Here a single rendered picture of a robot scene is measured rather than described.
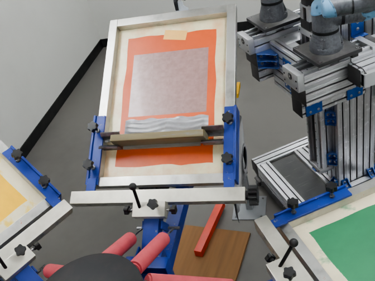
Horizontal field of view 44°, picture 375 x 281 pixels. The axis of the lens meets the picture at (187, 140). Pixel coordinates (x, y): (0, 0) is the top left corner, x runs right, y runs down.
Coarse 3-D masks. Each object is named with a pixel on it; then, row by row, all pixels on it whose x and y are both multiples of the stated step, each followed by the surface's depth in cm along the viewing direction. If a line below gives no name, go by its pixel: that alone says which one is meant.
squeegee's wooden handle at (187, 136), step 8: (112, 136) 185; (120, 136) 184; (128, 136) 183; (136, 136) 182; (144, 136) 181; (152, 136) 180; (160, 136) 179; (168, 136) 178; (176, 136) 177; (184, 136) 177; (192, 136) 176; (200, 136) 175; (120, 144) 188; (128, 144) 188; (136, 144) 187; (144, 144) 187
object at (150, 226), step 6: (144, 222) 171; (150, 222) 170; (156, 222) 170; (144, 228) 170; (150, 228) 169; (156, 228) 169; (144, 234) 169; (150, 234) 169; (156, 234) 168; (144, 240) 168; (150, 240) 168; (144, 246) 168
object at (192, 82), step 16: (192, 32) 205; (208, 32) 202; (176, 48) 204; (192, 48) 202; (208, 48) 200; (176, 64) 201; (192, 64) 199; (208, 64) 197; (176, 80) 198; (192, 80) 196; (208, 80) 194; (176, 96) 196; (192, 96) 194; (208, 96) 192; (176, 112) 193; (192, 112) 191; (208, 112) 189; (176, 160) 186; (192, 160) 184; (208, 160) 182
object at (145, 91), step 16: (128, 48) 211; (144, 48) 209; (160, 48) 207; (128, 64) 208; (144, 64) 206; (160, 64) 204; (128, 80) 205; (144, 80) 203; (160, 80) 201; (128, 96) 202; (144, 96) 200; (160, 96) 198; (128, 112) 199; (144, 112) 197; (160, 112) 195; (128, 160) 191; (144, 160) 189; (160, 160) 187
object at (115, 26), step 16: (144, 16) 211; (160, 16) 208; (176, 16) 206; (192, 16) 204; (208, 16) 203; (224, 16) 202; (112, 32) 213; (112, 48) 209; (112, 64) 206; (112, 80) 205; (112, 96) 204; (128, 176) 185; (144, 176) 183; (160, 176) 181; (176, 176) 179; (192, 176) 178; (208, 176) 176
